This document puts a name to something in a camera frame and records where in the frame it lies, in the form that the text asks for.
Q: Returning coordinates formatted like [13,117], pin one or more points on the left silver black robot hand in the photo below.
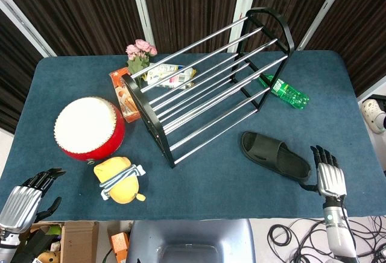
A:
[21,204]

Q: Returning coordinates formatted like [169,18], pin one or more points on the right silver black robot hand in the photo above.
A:
[330,175]

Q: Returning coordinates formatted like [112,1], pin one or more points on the black rubber slipper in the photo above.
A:
[276,156]

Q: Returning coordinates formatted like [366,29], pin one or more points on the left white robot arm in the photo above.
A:
[7,246]

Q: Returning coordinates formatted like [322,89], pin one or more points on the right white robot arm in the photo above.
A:
[339,230]

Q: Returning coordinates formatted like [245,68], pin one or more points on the white clog shoe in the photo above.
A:
[374,115]

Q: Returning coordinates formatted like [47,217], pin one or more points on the black chrome shoe rack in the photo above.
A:
[208,85]

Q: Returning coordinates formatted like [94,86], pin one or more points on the brown cardboard box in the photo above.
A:
[77,240]

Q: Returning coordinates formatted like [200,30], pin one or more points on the green plastic bottle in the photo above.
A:
[289,92]

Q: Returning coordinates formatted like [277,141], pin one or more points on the red white drum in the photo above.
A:
[89,128]

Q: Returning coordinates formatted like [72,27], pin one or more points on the yellow plush toy with scarf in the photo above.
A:
[120,180]

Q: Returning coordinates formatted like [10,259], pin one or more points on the small orange box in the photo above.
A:
[120,243]

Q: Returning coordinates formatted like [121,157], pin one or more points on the blue table cloth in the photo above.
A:
[193,184]

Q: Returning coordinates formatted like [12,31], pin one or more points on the orange snack box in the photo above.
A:
[125,95]

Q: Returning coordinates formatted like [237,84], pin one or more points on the grey plastic bin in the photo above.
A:
[191,242]

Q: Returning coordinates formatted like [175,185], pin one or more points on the pink artificial flower bouquet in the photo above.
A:
[140,56]

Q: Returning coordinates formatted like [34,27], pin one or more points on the white snack packet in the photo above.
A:
[169,74]

